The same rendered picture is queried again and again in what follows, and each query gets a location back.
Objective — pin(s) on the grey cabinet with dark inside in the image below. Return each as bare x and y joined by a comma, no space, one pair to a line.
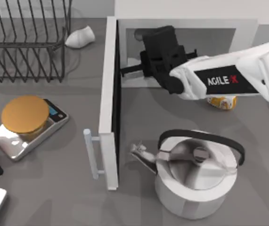
219,37

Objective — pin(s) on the white cabinet door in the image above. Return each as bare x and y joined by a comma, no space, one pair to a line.
108,101

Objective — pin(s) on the yellow and white can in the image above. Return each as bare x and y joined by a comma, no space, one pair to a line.
222,103

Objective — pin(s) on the white computer mouse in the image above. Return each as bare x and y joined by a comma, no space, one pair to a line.
80,37

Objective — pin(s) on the jar with orange lid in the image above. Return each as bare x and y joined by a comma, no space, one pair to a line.
24,114

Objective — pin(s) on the silver kitchen scale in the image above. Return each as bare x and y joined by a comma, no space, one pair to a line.
18,147

